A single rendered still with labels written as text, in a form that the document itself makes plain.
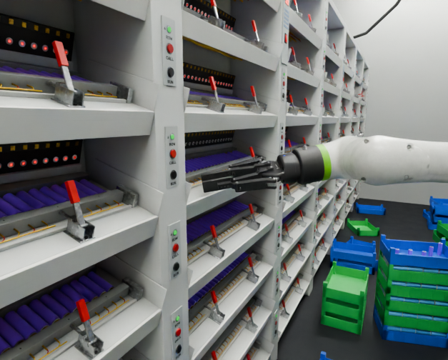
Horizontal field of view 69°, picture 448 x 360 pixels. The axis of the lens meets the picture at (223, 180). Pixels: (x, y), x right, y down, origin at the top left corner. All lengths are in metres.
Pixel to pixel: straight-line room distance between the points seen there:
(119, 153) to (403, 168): 0.57
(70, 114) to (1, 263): 0.21
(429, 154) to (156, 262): 0.60
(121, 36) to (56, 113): 0.25
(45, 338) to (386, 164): 0.68
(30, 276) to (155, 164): 0.28
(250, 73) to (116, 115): 0.82
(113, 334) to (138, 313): 0.07
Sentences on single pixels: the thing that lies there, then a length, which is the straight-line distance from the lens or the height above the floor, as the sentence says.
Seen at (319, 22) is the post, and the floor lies 1.59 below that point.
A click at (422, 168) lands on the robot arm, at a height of 0.98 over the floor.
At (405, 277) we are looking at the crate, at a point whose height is 0.34.
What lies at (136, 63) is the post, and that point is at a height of 1.18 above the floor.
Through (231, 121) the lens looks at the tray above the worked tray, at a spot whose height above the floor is 1.07.
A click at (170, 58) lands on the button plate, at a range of 0.67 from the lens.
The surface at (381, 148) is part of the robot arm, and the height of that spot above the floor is 1.02.
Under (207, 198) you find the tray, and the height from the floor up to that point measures 0.88.
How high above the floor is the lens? 1.08
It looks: 11 degrees down
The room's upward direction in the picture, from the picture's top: straight up
